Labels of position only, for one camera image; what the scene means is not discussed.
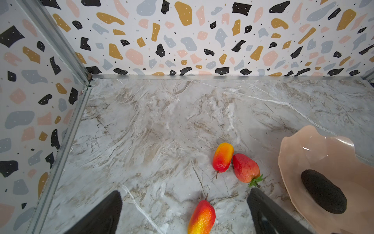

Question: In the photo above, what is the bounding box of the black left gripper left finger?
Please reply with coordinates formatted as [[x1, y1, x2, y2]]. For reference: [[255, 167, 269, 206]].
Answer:
[[65, 191, 122, 234]]

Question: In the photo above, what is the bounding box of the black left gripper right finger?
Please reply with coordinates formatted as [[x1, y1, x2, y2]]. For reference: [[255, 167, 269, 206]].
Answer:
[[246, 188, 311, 234]]

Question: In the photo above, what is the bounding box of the red strawberry fake fruit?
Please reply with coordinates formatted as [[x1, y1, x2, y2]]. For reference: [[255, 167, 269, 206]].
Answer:
[[232, 153, 263, 188]]

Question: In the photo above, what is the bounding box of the red yellow mango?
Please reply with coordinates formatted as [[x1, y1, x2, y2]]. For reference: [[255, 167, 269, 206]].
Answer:
[[188, 194, 216, 234], [212, 142, 234, 177]]

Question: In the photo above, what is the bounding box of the dark avocado fake fruit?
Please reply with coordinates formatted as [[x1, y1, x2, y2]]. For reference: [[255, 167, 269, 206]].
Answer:
[[301, 169, 347, 214]]

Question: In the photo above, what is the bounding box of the pink wavy fruit bowl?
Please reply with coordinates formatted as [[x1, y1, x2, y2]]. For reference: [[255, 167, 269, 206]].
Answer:
[[278, 125, 374, 234]]

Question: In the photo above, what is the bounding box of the aluminium back floor rail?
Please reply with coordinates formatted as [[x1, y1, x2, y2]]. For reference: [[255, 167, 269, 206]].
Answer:
[[92, 74, 363, 81]]

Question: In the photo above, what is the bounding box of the aluminium corner post left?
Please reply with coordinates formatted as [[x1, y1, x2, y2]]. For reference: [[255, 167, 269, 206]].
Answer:
[[16, 0, 91, 87]]

